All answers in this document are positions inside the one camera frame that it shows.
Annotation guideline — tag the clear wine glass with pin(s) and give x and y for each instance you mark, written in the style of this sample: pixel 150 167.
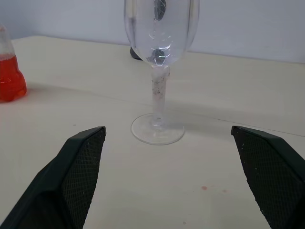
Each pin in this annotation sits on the clear wine glass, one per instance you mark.
pixel 158 102

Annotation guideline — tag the bottle with red liquid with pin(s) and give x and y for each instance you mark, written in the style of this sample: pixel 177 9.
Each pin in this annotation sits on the bottle with red liquid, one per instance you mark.
pixel 9 78

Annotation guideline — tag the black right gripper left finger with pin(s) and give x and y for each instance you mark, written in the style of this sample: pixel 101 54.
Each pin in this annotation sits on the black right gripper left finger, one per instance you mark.
pixel 57 181

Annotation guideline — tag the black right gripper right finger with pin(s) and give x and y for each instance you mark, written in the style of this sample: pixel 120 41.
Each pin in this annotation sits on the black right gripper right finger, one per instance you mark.
pixel 274 176

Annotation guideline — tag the dark grey rounded object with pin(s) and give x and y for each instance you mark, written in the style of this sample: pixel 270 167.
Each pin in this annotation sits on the dark grey rounded object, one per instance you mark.
pixel 134 54

